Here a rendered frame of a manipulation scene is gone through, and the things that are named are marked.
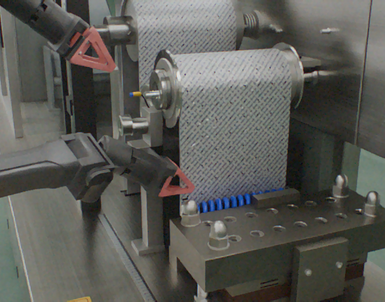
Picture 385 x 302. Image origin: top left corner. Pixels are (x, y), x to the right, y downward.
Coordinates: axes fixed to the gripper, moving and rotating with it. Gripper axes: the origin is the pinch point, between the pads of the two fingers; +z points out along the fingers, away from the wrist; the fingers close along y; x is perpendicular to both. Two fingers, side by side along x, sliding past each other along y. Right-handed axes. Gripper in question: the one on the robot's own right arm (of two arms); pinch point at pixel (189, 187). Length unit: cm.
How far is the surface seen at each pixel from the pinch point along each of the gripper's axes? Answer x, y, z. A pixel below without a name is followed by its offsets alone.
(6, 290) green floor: -109, -150, 25
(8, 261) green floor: -108, -178, 28
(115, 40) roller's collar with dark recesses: 18.6, -28.5, -17.5
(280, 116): 20.3, 0.3, 10.7
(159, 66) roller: 17.8, -8.5, -13.4
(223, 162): 7.2, 0.3, 4.1
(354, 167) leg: 19, -13, 48
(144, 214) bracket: -10.7, -9.1, -1.1
